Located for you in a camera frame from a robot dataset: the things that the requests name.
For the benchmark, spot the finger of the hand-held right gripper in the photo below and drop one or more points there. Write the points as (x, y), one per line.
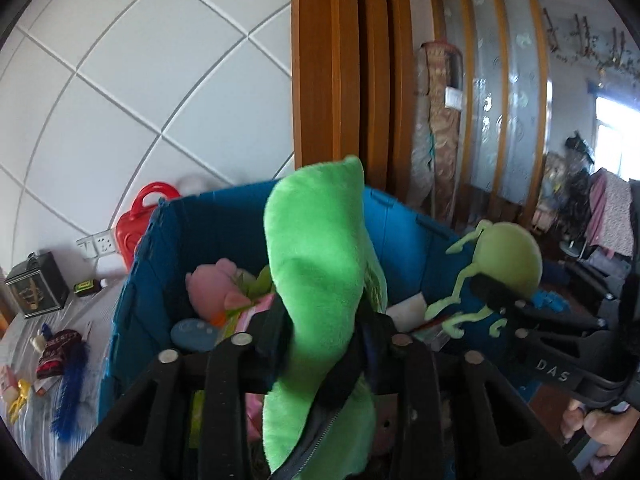
(522, 337)
(545, 312)

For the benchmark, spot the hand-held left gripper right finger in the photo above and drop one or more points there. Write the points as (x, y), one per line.
(425, 390)

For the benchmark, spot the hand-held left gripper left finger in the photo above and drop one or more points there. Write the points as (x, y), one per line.
(225, 385)

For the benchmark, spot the blue boomerang shaped toy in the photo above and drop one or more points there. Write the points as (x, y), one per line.
(192, 335)

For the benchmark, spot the green round alien plush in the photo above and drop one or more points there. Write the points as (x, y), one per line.
(510, 255)

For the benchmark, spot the pink pig plush orange dress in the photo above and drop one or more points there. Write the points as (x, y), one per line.
(210, 285)

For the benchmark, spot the lime green frog plush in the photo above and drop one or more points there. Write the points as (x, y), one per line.
(257, 282)

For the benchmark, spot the blue folding storage box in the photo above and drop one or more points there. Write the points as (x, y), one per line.
(405, 240)

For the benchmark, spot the green plush bag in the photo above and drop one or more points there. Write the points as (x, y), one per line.
(320, 240)

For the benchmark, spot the person's right hand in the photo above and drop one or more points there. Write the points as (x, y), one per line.
(607, 432)

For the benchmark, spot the pink hanging cloth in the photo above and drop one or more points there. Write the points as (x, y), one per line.
(612, 210)

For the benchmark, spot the blue feather toy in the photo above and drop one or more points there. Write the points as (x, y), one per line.
(72, 395)

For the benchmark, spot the dark red knit pouch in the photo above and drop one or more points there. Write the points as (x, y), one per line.
(59, 355)

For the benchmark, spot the red plastic carry case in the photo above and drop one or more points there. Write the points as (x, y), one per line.
(137, 225)

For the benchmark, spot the small white plush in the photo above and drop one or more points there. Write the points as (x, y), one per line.
(38, 345)

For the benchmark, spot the bright window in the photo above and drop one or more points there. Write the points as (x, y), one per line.
(617, 130)

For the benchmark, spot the dark green gift box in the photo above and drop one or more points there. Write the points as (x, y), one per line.
(37, 287)

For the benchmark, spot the pink soft pack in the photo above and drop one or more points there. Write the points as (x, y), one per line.
(6, 379)

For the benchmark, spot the brown patterned rolled carpet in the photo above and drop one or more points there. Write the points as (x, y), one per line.
(440, 120)

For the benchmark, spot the frosted glass partition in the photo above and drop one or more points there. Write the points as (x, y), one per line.
(500, 85)

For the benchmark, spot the white wall socket panel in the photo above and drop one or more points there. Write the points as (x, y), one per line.
(97, 244)

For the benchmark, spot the wooden pillar frame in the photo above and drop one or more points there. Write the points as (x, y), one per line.
(350, 60)

